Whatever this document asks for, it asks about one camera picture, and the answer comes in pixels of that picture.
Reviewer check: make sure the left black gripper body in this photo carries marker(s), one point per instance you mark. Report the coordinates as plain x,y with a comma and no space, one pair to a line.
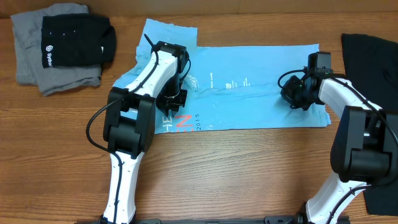
171,98

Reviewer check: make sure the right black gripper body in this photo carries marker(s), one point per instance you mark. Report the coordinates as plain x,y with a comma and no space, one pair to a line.
290,94

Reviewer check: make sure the light blue printed t-shirt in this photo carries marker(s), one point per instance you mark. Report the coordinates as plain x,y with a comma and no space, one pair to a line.
229,87

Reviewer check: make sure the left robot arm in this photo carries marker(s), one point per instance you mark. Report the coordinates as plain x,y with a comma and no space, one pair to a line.
129,124

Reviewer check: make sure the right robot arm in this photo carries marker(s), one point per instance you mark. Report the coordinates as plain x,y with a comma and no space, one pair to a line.
364,151

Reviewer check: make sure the black garment at right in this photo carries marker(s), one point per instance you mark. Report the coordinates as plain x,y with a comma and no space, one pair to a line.
371,66

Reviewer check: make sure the black folded garment with logo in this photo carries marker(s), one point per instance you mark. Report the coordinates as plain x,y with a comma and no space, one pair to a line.
77,40

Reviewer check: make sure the grey folded garment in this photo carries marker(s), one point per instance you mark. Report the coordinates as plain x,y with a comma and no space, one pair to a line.
26,28

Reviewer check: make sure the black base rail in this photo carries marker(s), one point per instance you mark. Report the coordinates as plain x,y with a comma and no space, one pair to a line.
265,220

